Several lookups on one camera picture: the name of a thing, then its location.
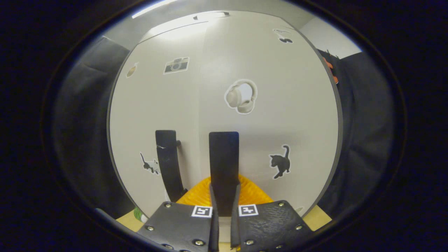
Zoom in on white door with camera sticker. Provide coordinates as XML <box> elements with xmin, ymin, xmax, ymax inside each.
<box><xmin>108</xmin><ymin>22</ymin><xmax>210</xmax><ymax>219</ymax></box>

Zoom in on black backdrop cloth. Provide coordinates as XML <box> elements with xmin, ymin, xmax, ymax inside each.
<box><xmin>52</xmin><ymin>35</ymin><xmax>398</xmax><ymax>219</ymax></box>

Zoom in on black door handle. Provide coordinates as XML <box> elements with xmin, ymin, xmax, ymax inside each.
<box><xmin>209</xmin><ymin>132</ymin><xmax>240</xmax><ymax>217</ymax></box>
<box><xmin>155</xmin><ymin>130</ymin><xmax>188</xmax><ymax>203</ymax></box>

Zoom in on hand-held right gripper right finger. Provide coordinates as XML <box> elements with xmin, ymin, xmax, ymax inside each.
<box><xmin>231</xmin><ymin>175</ymin><xmax>314</xmax><ymax>252</ymax></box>

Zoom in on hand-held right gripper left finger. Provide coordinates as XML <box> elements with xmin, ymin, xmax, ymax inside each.
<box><xmin>135</xmin><ymin>177</ymin><xmax>219</xmax><ymax>252</ymax></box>

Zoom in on white double-door shoe cabinet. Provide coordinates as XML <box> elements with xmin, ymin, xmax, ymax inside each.
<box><xmin>107</xmin><ymin>10</ymin><xmax>343</xmax><ymax>219</ymax></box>

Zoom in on white door with headphones sticker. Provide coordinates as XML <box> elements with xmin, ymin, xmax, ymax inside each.
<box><xmin>198</xmin><ymin>12</ymin><xmax>339</xmax><ymax>217</ymax></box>

